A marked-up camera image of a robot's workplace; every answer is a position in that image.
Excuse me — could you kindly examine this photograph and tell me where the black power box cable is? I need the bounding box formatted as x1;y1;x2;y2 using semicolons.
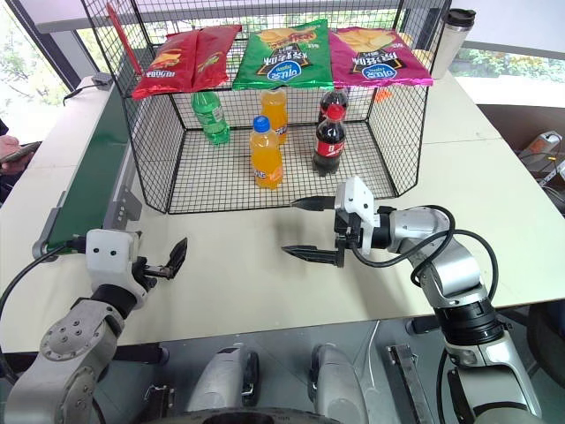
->
61;84;96;108

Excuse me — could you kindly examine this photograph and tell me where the bystander hand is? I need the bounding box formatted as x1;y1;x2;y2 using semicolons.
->
0;134;28;175

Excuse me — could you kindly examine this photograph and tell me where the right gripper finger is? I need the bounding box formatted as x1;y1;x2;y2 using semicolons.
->
282;245;346;269
290;195;338;213

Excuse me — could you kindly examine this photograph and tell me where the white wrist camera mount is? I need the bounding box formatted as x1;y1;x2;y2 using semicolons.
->
85;228;149;310
334;175;381;258

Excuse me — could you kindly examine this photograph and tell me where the silver robot right thigh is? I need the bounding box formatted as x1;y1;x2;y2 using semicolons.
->
307;343;368;417

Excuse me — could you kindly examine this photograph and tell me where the green conveyor belt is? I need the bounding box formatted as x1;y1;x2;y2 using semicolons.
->
32;75;146;262

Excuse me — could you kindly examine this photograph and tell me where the narrow red chips bag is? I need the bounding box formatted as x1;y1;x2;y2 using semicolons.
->
191;24;244;94

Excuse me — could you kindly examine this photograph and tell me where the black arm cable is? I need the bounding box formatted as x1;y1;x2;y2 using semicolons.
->
352;204;501;311
0;237;88;320

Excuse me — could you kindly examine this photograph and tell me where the black table frame bar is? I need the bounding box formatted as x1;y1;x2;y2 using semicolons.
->
385;343;439;424

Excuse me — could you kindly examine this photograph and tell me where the green soda bottle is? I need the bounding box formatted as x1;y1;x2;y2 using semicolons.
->
190;90;232;148

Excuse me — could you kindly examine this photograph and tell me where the yellow snack bag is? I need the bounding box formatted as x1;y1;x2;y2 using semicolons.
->
399;32;436;68

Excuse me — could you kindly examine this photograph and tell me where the silver robot thigh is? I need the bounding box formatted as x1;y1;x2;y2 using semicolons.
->
307;343;368;417
192;345;261;416

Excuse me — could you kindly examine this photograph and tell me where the grey equipment with cables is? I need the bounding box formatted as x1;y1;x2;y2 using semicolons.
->
516;129;565;189

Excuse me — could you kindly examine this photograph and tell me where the black wire mesh shelf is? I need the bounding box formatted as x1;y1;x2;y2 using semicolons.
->
80;0;455;216

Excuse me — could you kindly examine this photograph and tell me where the thin white cable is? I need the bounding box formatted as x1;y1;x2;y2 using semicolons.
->
365;319;381;386

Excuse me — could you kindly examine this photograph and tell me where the black smartphone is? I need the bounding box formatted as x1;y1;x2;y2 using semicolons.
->
0;140;43;163

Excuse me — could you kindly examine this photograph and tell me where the black table bracket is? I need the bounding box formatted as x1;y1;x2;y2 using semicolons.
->
143;382;178;421

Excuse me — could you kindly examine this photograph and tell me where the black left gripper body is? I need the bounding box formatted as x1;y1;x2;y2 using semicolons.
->
131;255;172;289

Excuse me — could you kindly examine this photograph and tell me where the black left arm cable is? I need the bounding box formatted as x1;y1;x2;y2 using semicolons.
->
0;237;88;320

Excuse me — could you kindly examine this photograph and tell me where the cola bottle red label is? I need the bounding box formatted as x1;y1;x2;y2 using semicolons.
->
312;104;347;178

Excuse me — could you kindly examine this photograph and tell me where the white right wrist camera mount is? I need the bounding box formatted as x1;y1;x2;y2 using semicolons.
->
334;175;381;258

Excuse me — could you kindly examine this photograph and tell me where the large red chips bag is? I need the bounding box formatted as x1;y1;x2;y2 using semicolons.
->
131;29;200;100

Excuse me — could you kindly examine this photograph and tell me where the silver robot left thigh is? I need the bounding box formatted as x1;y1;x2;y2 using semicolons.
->
192;345;261;416

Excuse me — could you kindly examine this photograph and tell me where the orange soda bottle blue cap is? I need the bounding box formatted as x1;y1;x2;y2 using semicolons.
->
248;115;285;192

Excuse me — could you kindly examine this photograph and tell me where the green chips bag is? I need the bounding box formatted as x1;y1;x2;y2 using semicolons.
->
231;18;335;92

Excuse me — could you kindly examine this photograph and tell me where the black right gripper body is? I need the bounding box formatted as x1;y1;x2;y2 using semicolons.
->
333;207;368;269

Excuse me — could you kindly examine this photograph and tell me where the cola bottle black label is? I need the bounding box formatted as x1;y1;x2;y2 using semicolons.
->
318;87;350;127

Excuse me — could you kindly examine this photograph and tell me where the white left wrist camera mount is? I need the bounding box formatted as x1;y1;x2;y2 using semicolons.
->
85;228;149;310

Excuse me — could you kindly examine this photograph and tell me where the magenta chips bag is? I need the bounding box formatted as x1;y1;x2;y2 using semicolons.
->
328;26;435;88

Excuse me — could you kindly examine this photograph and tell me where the silver tumbler black lid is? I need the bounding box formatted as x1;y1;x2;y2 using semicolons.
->
429;8;478;80

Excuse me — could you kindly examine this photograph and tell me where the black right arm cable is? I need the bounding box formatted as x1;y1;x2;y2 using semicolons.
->
352;204;501;311

